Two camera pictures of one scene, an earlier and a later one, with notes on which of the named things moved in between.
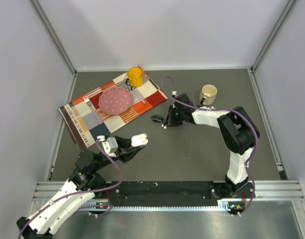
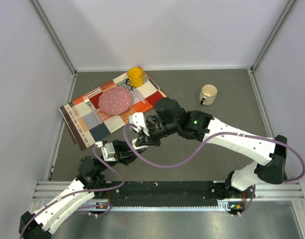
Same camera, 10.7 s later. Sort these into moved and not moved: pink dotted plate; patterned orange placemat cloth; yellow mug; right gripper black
Moved: right gripper black
Not moved: yellow mug; pink dotted plate; patterned orange placemat cloth
